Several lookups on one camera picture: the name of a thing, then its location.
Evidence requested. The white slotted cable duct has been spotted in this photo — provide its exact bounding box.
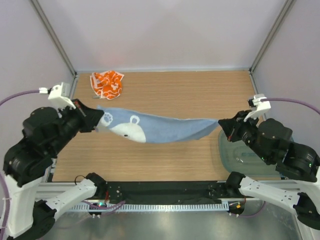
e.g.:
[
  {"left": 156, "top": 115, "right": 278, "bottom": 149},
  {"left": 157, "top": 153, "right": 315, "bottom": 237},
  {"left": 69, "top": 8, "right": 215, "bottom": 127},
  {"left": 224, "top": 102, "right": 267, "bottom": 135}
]
[{"left": 68, "top": 201, "right": 229, "bottom": 213}]

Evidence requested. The blue bear towel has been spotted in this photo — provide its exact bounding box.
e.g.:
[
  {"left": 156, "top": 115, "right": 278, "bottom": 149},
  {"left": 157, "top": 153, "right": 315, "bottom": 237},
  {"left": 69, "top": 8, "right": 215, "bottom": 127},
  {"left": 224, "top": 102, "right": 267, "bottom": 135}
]
[{"left": 96, "top": 105, "right": 219, "bottom": 144}]

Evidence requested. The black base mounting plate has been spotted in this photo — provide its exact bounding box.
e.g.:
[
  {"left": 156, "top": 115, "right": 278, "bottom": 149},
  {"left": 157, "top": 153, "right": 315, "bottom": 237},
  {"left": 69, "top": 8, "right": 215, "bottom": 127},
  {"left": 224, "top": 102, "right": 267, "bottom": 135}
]
[{"left": 95, "top": 180, "right": 244, "bottom": 205}]

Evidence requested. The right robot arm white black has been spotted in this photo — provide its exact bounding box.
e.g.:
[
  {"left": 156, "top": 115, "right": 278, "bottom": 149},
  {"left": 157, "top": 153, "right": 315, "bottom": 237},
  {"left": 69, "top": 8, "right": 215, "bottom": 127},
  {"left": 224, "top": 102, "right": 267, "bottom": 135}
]
[{"left": 218, "top": 110, "right": 320, "bottom": 230}]

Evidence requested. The orange white patterned towel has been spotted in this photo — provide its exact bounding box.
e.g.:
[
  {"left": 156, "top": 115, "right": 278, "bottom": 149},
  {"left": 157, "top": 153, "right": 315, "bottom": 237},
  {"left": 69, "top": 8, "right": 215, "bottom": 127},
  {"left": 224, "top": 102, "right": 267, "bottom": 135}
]
[{"left": 90, "top": 70, "right": 125, "bottom": 100}]

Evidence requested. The clear teal plastic container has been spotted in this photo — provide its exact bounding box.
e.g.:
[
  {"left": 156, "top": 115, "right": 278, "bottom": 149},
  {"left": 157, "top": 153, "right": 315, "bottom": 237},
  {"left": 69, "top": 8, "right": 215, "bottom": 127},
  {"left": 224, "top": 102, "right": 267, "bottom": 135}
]
[{"left": 218, "top": 131, "right": 283, "bottom": 178}]

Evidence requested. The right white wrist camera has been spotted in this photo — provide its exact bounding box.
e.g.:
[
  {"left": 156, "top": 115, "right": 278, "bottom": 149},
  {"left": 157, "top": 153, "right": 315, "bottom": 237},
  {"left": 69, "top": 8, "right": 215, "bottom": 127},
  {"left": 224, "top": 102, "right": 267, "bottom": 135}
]
[{"left": 243, "top": 94, "right": 271, "bottom": 122}]

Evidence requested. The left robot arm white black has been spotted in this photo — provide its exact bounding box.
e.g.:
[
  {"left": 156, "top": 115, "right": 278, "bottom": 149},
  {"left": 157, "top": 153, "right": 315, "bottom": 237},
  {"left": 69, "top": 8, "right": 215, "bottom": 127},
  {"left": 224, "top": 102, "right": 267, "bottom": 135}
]
[{"left": 0, "top": 99, "right": 107, "bottom": 240}]

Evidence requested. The aluminium frame rail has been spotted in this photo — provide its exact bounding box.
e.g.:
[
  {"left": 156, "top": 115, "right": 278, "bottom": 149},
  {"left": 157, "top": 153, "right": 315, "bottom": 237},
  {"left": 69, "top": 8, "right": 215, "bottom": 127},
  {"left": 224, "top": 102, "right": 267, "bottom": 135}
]
[{"left": 35, "top": 179, "right": 300, "bottom": 200}]

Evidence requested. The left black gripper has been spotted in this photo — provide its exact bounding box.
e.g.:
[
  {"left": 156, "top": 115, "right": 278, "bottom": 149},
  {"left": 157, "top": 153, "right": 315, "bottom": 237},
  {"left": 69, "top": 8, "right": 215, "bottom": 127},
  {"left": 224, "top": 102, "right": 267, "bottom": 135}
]
[{"left": 50, "top": 97, "right": 106, "bottom": 154}]

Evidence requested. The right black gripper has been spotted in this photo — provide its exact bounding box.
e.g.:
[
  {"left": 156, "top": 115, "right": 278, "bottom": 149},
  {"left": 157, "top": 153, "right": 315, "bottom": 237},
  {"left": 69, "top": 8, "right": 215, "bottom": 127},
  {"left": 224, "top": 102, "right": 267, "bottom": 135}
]
[{"left": 217, "top": 108, "right": 270, "bottom": 162}]

